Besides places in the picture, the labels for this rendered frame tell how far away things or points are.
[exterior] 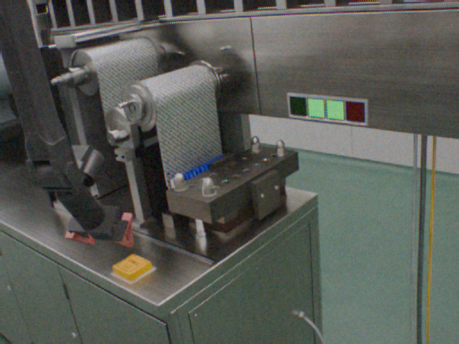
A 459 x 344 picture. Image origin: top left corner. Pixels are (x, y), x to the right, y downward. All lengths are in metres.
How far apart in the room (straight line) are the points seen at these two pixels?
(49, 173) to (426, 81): 0.86
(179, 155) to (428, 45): 0.72
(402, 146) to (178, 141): 2.78
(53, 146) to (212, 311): 0.61
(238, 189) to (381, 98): 0.44
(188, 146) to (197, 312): 0.48
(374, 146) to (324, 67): 2.76
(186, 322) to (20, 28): 0.75
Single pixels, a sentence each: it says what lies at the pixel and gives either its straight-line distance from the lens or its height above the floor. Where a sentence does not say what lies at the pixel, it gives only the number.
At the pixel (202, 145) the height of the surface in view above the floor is 1.09.
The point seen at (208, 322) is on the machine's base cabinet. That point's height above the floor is 0.76.
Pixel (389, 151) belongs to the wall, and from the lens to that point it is 4.03.
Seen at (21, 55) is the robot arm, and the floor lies 1.48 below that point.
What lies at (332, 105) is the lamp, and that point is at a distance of 1.35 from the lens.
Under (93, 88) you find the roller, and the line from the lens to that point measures 1.55.
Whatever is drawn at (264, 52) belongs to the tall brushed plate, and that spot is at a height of 1.34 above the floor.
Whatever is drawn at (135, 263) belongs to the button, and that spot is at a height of 0.92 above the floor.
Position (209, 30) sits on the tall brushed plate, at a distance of 1.58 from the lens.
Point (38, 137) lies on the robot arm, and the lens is 0.87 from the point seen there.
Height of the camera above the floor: 1.54
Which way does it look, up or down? 22 degrees down
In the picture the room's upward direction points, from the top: 7 degrees counter-clockwise
